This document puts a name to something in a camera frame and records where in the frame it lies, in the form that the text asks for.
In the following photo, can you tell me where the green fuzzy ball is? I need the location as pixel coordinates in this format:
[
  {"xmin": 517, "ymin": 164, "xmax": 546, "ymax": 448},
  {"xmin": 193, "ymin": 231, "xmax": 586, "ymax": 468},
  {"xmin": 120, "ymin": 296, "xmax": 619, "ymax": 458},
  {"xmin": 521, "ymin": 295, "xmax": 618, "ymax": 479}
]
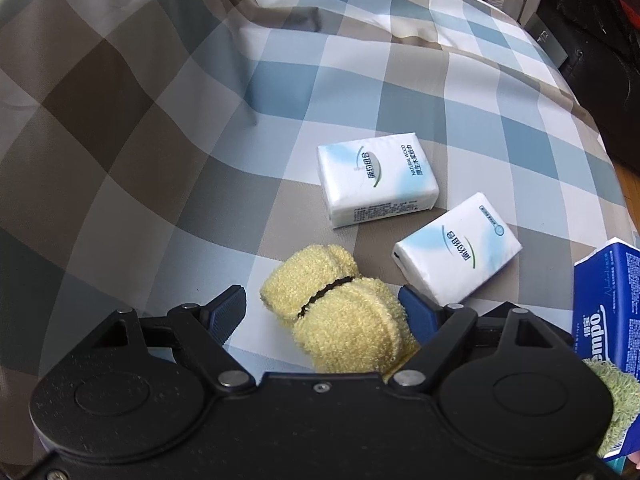
[{"xmin": 585, "ymin": 360, "xmax": 640, "ymax": 456}]

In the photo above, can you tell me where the yellow fuzzy sock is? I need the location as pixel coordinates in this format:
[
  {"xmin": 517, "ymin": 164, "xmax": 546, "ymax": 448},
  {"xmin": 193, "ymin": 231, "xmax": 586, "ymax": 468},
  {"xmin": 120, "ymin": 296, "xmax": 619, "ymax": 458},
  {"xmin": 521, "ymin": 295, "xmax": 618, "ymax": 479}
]
[{"xmin": 260, "ymin": 244, "xmax": 421, "ymax": 376}]

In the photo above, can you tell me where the grey panel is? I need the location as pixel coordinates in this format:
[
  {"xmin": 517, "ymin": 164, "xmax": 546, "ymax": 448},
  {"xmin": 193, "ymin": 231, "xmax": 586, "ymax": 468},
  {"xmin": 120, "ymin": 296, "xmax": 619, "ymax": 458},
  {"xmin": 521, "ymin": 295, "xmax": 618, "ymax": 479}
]
[{"xmin": 525, "ymin": 10, "xmax": 568, "ymax": 68}]

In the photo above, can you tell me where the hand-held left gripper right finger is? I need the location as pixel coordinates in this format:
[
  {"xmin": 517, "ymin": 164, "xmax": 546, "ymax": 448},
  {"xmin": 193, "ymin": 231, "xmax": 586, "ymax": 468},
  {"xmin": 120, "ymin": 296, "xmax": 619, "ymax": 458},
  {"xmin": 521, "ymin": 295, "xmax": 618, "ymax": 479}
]
[{"xmin": 390, "ymin": 284, "xmax": 576, "ymax": 391}]

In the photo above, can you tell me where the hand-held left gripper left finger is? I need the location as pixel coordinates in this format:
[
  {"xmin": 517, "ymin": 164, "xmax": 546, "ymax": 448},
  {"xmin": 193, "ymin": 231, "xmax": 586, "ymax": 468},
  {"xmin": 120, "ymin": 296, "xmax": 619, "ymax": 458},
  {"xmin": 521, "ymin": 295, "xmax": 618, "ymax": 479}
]
[{"xmin": 75, "ymin": 284, "xmax": 256, "ymax": 391}]

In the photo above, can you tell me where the small white tissue pack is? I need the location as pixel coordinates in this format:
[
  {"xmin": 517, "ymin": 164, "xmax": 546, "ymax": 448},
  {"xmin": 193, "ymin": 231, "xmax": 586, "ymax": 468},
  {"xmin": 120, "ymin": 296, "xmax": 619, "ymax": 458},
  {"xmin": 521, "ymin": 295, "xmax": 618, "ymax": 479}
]
[
  {"xmin": 317, "ymin": 132, "xmax": 440, "ymax": 229},
  {"xmin": 392, "ymin": 192, "xmax": 523, "ymax": 306}
]

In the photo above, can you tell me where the checkered blanket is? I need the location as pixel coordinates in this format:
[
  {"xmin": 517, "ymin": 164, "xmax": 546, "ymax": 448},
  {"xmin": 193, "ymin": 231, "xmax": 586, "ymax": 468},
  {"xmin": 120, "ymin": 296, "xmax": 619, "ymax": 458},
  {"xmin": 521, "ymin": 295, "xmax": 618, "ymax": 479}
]
[{"xmin": 0, "ymin": 0, "xmax": 631, "ymax": 386}]

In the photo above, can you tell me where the blue tissue pack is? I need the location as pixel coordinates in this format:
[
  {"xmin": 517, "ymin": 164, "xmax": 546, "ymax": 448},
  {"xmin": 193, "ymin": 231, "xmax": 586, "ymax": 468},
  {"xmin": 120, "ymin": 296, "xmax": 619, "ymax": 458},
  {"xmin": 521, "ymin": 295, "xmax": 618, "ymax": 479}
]
[{"xmin": 572, "ymin": 240, "xmax": 640, "ymax": 476}]

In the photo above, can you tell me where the black leather sofa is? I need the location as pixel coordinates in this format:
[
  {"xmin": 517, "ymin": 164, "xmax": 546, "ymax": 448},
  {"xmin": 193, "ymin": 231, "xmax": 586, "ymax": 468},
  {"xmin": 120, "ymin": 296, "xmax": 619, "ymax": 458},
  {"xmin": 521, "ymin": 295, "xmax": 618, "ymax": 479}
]
[{"xmin": 537, "ymin": 0, "xmax": 640, "ymax": 171}]

